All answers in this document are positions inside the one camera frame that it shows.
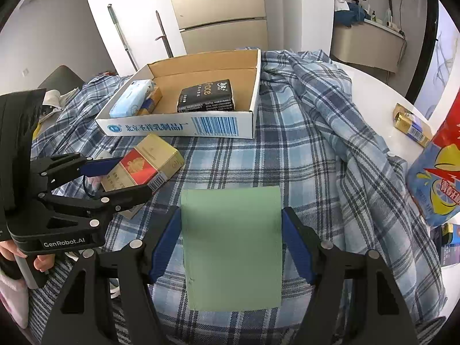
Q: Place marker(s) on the bathroom vanity cabinet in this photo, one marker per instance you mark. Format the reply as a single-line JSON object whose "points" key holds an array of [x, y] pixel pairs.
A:
{"points": [[368, 44]]}

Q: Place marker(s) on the light blue tissue pack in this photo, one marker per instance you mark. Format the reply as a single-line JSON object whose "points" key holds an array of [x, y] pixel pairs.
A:
{"points": [[131, 100]]}

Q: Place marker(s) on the black tissue pack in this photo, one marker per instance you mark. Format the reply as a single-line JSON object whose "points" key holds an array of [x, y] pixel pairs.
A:
{"points": [[210, 96]]}

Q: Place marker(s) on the small dark blue box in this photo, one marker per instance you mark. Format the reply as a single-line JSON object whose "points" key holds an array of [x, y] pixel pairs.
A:
{"points": [[447, 243]]}

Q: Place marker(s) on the gold blue small box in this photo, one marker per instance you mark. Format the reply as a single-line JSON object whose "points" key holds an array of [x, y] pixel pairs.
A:
{"points": [[411, 125]]}

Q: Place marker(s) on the blue plaid cloth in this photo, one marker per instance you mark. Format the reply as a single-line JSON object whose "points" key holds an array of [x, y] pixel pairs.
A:
{"points": [[331, 167]]}

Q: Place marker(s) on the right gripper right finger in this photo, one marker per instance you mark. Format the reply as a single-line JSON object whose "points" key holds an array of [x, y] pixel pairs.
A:
{"points": [[378, 313]]}

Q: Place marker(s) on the beige refrigerator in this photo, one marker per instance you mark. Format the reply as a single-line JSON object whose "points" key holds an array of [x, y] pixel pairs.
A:
{"points": [[217, 25]]}

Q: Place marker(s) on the blue red yellow bag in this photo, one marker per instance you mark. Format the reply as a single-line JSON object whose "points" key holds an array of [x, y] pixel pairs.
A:
{"points": [[433, 179]]}

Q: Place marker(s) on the green rectangular sponge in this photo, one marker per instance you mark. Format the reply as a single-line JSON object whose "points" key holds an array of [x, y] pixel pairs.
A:
{"points": [[232, 248]]}

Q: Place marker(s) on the gold red cigarette carton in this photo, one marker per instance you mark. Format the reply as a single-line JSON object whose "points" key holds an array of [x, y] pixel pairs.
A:
{"points": [[151, 162]]}

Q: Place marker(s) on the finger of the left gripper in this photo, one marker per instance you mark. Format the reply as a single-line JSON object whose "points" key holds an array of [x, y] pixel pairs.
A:
{"points": [[61, 169], [69, 213]]}

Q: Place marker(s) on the grey chair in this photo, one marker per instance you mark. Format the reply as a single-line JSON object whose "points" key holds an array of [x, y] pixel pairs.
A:
{"points": [[62, 79]]}

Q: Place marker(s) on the person's left hand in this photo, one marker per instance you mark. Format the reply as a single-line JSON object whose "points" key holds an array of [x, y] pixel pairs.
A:
{"points": [[10, 251]]}

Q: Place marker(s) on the mop handle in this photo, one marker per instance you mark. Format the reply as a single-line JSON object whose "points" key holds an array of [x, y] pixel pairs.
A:
{"points": [[121, 36]]}

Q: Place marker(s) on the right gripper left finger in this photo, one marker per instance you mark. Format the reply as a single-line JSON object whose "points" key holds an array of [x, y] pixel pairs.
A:
{"points": [[82, 312]]}

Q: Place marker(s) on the white plastic bag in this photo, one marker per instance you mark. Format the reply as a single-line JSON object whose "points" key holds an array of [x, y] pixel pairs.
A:
{"points": [[53, 105]]}

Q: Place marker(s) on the blue clothes on vanity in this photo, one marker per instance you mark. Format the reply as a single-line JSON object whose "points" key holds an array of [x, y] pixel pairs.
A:
{"points": [[354, 15]]}

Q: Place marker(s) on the shallow cardboard box tray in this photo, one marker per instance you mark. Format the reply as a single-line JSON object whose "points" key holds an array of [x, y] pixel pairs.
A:
{"points": [[171, 76]]}

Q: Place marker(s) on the broom handle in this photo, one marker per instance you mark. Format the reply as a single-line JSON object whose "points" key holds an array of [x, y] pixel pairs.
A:
{"points": [[163, 37]]}

